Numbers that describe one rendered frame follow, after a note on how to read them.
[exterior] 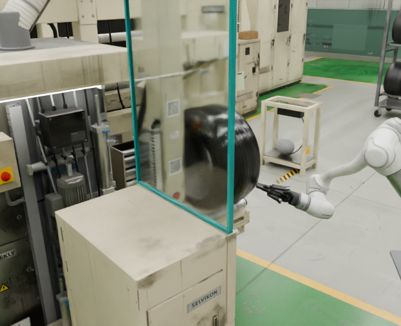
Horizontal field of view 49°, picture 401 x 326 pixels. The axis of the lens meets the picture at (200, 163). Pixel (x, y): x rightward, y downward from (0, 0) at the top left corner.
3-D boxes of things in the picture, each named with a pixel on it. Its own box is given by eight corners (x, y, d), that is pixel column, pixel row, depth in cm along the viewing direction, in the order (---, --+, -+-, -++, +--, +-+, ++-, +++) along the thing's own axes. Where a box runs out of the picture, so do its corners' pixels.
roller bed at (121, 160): (126, 202, 248) (122, 152, 237) (113, 193, 258) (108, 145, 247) (154, 191, 260) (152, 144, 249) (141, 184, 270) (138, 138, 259)
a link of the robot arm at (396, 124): (366, 135, 214) (359, 145, 204) (392, 107, 203) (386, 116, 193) (388, 152, 212) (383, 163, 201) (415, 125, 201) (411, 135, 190)
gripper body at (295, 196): (300, 200, 232) (284, 194, 231) (293, 209, 237) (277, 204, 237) (301, 189, 237) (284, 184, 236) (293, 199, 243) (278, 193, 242)
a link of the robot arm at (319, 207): (302, 216, 237) (301, 200, 247) (328, 226, 239) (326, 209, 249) (312, 204, 230) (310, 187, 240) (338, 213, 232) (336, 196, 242)
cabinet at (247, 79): (228, 125, 691) (229, 44, 644) (200, 119, 726) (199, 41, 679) (259, 112, 755) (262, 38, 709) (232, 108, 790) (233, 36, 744)
